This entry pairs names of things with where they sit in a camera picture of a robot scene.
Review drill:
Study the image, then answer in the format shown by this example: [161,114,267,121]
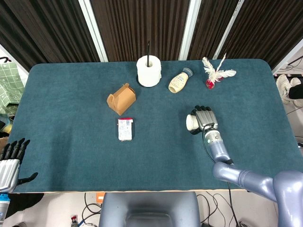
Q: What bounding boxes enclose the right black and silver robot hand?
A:
[189,105,219,136]

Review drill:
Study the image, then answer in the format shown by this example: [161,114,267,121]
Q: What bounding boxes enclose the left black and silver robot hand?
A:
[0,138,38,193]

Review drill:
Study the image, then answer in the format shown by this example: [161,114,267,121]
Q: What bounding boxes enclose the white paper cup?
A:
[186,113,201,131]

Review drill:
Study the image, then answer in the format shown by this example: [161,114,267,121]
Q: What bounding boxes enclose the white feather shuttlecock red base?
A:
[202,52,237,90]

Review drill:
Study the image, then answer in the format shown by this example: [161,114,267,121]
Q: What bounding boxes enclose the cream mayonnaise squeeze bottle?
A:
[168,67,194,94]

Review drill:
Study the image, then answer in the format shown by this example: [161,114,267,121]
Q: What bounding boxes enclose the dark teal table mat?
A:
[8,58,299,192]

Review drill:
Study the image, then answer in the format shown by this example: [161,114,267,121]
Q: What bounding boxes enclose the white paper towel roll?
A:
[136,55,162,87]

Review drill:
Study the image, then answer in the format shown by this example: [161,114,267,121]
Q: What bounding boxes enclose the white sneaker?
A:
[290,77,302,107]
[276,74,291,104]

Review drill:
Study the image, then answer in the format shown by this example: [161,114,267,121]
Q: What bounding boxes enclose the small white printed carton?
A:
[117,117,134,142]

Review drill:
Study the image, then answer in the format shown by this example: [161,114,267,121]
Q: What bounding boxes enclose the green checked bag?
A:
[0,62,26,114]

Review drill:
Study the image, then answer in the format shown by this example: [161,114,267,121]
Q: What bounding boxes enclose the brown kraft paper box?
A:
[106,83,137,116]

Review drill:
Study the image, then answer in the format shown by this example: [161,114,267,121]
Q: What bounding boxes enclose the white toilet paper roll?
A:
[136,40,158,88]

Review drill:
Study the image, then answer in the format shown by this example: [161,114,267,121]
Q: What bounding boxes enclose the black trouser leg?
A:
[288,85,303,100]

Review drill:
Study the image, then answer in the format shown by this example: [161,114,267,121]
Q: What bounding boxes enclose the grey robot torso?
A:
[98,192,201,227]

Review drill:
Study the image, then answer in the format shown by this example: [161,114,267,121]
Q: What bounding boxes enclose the black floor cable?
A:
[81,192,102,224]
[196,191,235,227]

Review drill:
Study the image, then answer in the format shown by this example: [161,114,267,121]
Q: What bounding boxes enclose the white partition frame post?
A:
[178,0,202,61]
[79,0,109,62]
[213,0,246,60]
[272,37,303,74]

